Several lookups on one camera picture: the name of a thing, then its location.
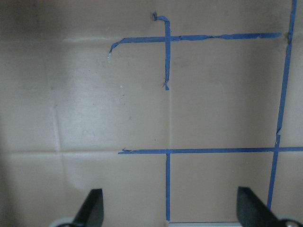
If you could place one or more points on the brown paper table cover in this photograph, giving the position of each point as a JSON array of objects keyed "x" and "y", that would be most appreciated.
[{"x": 167, "y": 105}]

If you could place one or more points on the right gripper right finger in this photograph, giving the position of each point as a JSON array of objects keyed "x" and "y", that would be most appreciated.
[{"x": 251, "y": 211}]

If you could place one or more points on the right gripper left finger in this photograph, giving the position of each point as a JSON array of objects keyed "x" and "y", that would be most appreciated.
[{"x": 91, "y": 213}]

